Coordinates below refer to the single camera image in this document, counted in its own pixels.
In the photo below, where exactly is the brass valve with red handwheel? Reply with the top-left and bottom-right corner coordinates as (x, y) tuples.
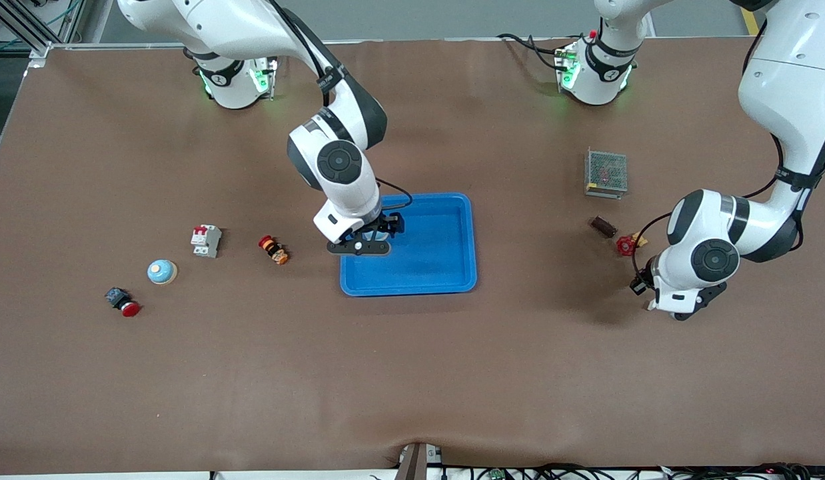
(616, 231), (648, 258)

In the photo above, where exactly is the blue plastic tray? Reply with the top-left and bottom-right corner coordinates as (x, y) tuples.
(340, 193), (478, 297)

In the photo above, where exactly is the metal mesh power supply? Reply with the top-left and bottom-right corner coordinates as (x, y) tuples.
(584, 148), (628, 199)

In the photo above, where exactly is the white circuit breaker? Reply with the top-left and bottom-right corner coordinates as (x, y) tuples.
(191, 225), (223, 259)

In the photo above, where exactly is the brown table mat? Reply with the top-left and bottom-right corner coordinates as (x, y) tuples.
(0, 37), (825, 475)

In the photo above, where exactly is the red mushroom push button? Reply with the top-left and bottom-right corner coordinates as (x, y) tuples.
(105, 287), (142, 317)

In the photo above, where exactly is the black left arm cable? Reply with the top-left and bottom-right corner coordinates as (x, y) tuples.
(628, 130), (788, 282)

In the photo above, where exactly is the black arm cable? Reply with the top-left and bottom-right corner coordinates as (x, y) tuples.
(628, 130), (788, 282)
(266, 0), (414, 211)

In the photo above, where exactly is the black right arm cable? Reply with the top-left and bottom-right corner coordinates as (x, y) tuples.
(266, 0), (414, 211)

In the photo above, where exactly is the red orange button switch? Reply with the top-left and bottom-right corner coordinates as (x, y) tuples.
(258, 235), (289, 265)

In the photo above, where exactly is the silver table edge rail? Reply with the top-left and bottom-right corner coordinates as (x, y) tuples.
(26, 38), (746, 51)

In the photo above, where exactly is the black base cable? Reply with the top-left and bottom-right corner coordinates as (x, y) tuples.
(497, 32), (568, 71)

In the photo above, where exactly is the metal table edge bracket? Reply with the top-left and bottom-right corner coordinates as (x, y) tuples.
(394, 442), (444, 480)

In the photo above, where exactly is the aluminium frame profile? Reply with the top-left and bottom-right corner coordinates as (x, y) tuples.
(0, 0), (113, 67)

